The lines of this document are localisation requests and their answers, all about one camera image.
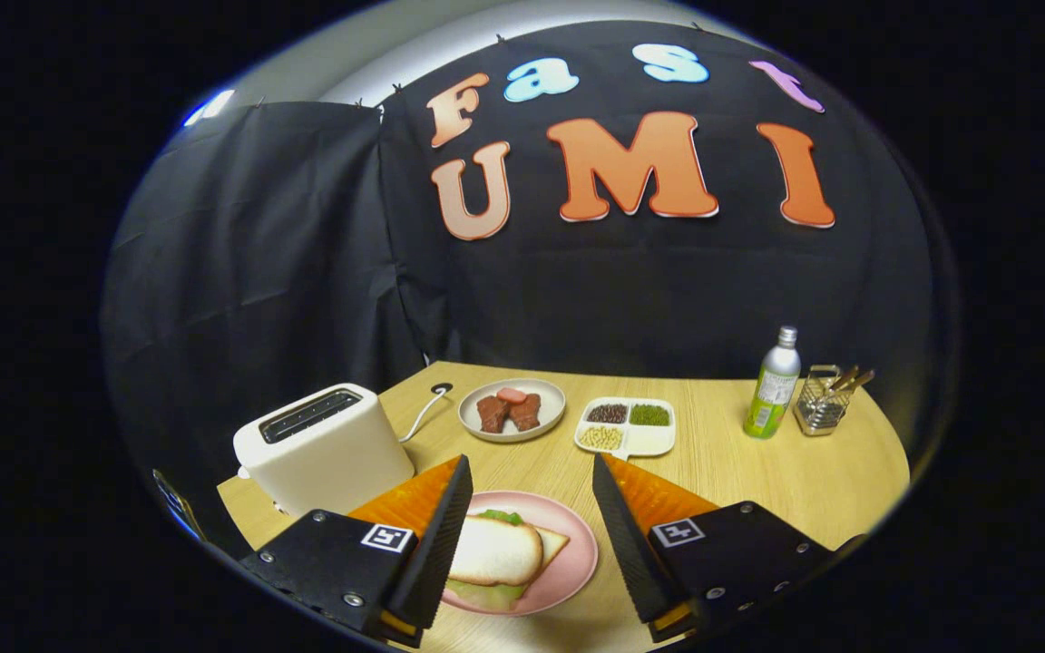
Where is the wire cutlery holder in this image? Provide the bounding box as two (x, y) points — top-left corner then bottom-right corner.
(793, 364), (853, 437)

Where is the white toaster cable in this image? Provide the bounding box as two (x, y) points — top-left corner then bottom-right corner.
(398, 390), (444, 443)

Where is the green and silver bottle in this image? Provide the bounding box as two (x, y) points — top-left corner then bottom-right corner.
(743, 326), (802, 440)

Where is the ceiling light panel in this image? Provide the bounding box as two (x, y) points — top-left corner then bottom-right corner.
(182, 89), (235, 128)

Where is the green lettuce leaf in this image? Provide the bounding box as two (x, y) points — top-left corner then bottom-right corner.
(444, 508), (531, 612)

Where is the white divided dish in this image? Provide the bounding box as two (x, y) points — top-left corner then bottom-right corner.
(573, 396), (677, 459)

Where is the black backdrop cloth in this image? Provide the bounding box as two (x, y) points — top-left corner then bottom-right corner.
(98, 20), (963, 563)

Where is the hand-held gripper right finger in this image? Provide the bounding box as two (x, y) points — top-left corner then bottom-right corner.
(591, 453), (850, 645)

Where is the pink round plate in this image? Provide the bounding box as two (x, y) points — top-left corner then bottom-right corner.
(439, 491), (600, 618)

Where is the grey round plate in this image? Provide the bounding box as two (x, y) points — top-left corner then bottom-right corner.
(457, 377), (568, 443)

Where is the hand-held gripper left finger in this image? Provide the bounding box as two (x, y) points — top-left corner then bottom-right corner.
(239, 453), (474, 649)

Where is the toasted brown-crust bread slice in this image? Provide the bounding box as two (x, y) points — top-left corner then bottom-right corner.
(448, 514), (544, 588)

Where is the white toaster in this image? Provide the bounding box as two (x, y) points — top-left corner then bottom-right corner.
(232, 382), (416, 518)

